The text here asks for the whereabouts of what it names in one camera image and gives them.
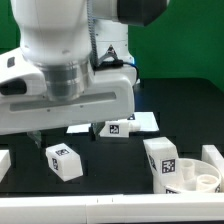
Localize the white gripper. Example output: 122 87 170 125
0 49 135 148

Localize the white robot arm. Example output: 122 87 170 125
0 0 169 139

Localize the white paper with tags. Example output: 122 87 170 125
66 112 159 134

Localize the white obstacle wall left piece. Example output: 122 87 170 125
0 150 11 182

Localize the white obstacle wall piece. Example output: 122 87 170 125
202 145 224 181
0 150 11 182

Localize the white front rail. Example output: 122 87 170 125
0 193 224 224

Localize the white obstacle wall right piece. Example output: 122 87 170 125
202 145 224 181

